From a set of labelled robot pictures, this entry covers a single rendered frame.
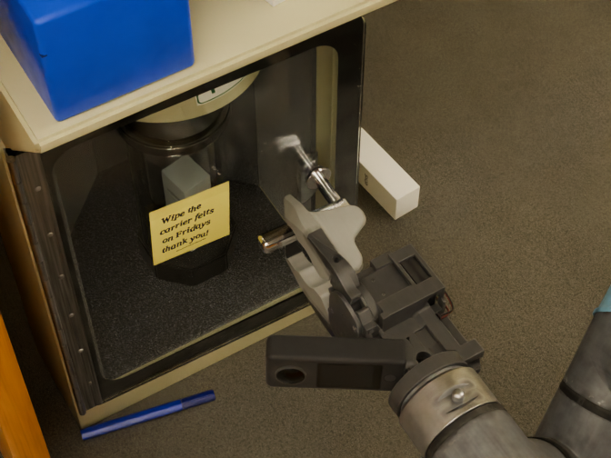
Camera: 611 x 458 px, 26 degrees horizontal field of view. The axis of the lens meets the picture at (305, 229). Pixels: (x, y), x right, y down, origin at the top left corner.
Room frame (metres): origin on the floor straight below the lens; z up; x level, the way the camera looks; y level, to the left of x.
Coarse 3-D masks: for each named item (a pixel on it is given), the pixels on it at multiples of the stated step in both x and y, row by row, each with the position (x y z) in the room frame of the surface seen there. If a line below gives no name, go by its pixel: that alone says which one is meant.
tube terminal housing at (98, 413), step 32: (0, 160) 0.64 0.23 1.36; (0, 192) 0.67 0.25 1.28; (0, 224) 0.71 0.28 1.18; (32, 256) 0.63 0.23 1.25; (32, 288) 0.66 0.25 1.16; (32, 320) 0.70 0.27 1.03; (288, 320) 0.75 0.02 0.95; (224, 352) 0.71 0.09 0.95; (64, 384) 0.65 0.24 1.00; (160, 384) 0.68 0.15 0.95; (96, 416) 0.64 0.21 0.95
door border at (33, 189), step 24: (24, 168) 0.63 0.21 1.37; (24, 192) 0.62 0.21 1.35; (48, 192) 0.63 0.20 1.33; (48, 216) 0.63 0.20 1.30; (48, 240) 0.63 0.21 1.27; (48, 264) 0.62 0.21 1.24; (72, 288) 0.63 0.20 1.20; (72, 312) 0.63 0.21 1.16; (72, 336) 0.63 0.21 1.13; (72, 360) 0.62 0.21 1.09; (96, 384) 0.63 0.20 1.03
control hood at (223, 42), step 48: (192, 0) 0.66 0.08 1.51; (240, 0) 0.66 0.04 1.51; (288, 0) 0.66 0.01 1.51; (336, 0) 0.66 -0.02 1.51; (384, 0) 0.66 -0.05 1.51; (0, 48) 0.61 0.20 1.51; (240, 48) 0.61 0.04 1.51; (0, 96) 0.58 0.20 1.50; (144, 96) 0.57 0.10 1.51; (48, 144) 0.54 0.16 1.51
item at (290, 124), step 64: (256, 64) 0.72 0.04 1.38; (320, 64) 0.75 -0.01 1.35; (128, 128) 0.67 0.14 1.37; (192, 128) 0.69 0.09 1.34; (256, 128) 0.72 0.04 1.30; (320, 128) 0.75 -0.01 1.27; (64, 192) 0.64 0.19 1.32; (128, 192) 0.66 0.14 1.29; (192, 192) 0.69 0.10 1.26; (256, 192) 0.72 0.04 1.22; (128, 256) 0.66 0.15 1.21; (192, 256) 0.69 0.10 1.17; (256, 256) 0.72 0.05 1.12; (128, 320) 0.65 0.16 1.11; (192, 320) 0.68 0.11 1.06; (256, 320) 0.72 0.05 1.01; (128, 384) 0.65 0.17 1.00
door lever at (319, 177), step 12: (324, 168) 0.75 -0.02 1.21; (312, 180) 0.75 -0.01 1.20; (324, 180) 0.74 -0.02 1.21; (324, 192) 0.73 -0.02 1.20; (336, 204) 0.71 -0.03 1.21; (348, 204) 0.71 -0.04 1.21; (276, 228) 0.69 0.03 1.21; (288, 228) 0.69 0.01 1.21; (264, 240) 0.68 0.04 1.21; (276, 240) 0.68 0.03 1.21; (288, 240) 0.68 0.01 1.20; (264, 252) 0.67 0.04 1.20
